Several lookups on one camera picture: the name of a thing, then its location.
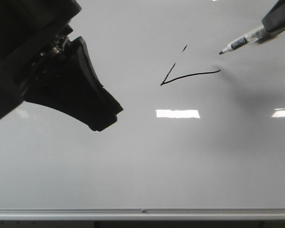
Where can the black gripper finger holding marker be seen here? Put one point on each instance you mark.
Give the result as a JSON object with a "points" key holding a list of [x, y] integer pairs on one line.
{"points": [[274, 20]]}

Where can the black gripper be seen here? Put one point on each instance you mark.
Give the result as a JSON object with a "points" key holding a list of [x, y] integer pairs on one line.
{"points": [[65, 82]]}

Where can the black whiteboard marker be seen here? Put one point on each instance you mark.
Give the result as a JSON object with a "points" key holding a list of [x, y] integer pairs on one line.
{"points": [[257, 35]]}

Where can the white whiteboard with aluminium frame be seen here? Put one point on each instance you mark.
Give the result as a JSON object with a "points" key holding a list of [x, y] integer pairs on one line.
{"points": [[201, 135]]}

